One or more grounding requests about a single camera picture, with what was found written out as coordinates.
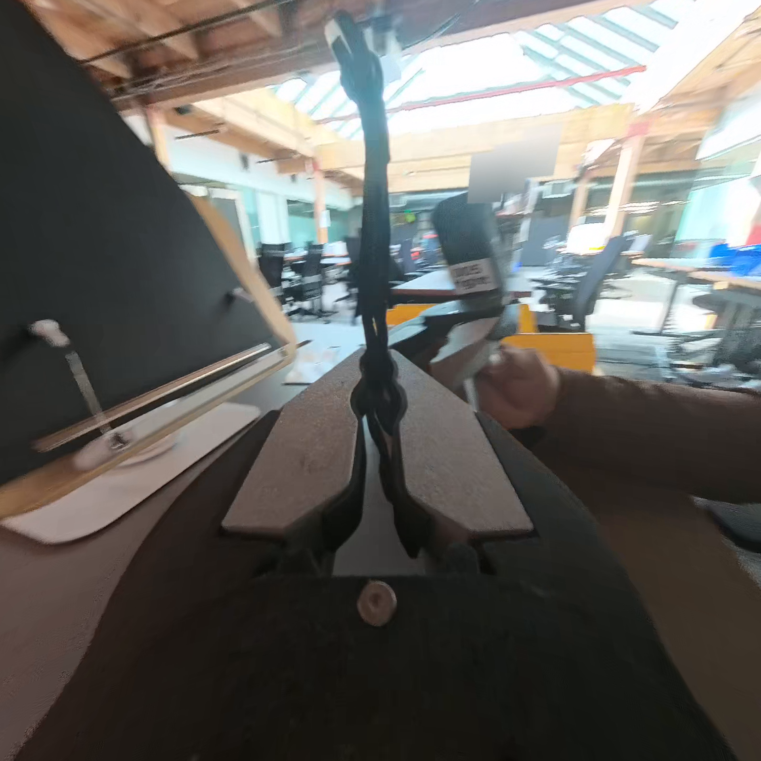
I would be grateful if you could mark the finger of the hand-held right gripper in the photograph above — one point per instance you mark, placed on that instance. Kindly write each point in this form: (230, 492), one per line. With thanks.
(469, 354)

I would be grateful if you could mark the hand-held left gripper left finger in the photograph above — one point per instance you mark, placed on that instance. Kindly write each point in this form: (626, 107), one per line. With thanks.
(297, 464)

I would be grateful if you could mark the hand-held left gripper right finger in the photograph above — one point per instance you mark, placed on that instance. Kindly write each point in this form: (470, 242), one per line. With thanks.
(458, 469)

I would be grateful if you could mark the person's right forearm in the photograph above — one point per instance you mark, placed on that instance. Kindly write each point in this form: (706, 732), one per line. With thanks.
(654, 434)

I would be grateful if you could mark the person's right hand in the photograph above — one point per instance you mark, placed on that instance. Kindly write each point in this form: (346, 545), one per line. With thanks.
(523, 386)

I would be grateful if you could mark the yellow box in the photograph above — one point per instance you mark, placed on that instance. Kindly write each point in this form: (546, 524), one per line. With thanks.
(559, 351)

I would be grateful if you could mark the black office chair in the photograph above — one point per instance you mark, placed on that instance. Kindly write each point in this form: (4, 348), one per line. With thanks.
(597, 279)
(273, 267)
(312, 273)

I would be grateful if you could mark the red ceiling pipe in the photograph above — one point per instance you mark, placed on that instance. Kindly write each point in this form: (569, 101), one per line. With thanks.
(505, 89)

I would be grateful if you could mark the wooden office desk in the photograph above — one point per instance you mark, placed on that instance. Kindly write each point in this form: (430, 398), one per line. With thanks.
(683, 266)

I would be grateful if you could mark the black board on white stand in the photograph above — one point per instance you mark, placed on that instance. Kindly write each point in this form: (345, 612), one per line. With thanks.
(89, 238)

